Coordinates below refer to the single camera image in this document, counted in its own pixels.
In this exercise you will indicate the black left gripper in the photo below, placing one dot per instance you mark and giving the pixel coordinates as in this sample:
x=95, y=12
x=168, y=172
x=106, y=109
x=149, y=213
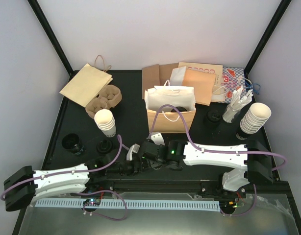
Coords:
x=139, y=169

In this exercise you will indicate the orange paper bag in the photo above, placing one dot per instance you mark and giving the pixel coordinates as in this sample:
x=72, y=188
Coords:
x=202, y=83
x=159, y=101

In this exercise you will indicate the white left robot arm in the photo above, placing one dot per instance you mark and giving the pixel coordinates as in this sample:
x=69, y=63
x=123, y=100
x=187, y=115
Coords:
x=27, y=185

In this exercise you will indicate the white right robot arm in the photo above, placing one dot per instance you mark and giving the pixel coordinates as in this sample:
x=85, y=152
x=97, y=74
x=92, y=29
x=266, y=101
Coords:
x=248, y=167

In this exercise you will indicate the stack of white paper cups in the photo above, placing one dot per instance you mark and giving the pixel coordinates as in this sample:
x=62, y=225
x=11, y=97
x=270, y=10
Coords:
x=105, y=122

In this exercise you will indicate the stack of black cup lids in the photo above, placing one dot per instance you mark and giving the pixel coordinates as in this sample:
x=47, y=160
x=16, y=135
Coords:
x=212, y=118

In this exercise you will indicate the stack of pulp cup carriers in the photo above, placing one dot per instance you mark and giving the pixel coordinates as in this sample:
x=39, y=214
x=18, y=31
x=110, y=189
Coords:
x=109, y=97

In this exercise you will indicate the white paper bag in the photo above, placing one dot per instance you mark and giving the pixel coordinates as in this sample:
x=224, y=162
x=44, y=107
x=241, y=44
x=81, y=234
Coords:
x=177, y=76

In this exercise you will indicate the brown kraft paper bag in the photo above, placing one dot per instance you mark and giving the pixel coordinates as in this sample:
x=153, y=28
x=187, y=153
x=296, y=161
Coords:
x=156, y=75

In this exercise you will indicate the beige bag with red circles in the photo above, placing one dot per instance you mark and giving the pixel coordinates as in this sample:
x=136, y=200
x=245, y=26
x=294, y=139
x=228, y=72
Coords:
x=208, y=68

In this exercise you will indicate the blue checkered paper bag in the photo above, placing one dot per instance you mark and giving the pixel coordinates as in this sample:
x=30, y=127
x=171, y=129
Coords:
x=233, y=79

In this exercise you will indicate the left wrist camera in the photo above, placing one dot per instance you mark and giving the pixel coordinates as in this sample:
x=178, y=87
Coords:
x=132, y=150

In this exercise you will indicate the light blue cable duct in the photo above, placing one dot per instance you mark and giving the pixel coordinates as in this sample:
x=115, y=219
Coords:
x=212, y=206

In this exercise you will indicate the tan paper bag with handles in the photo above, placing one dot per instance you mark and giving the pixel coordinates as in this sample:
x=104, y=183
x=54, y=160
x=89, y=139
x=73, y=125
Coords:
x=87, y=83

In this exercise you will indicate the black frame post left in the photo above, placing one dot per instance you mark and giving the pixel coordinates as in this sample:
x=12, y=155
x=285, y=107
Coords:
x=35, y=6

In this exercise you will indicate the black frame post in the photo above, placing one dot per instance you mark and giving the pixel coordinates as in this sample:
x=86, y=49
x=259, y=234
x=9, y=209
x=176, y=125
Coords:
x=277, y=16
x=35, y=6

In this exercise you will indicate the black frame post right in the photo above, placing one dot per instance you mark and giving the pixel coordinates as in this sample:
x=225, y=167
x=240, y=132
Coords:
x=277, y=16

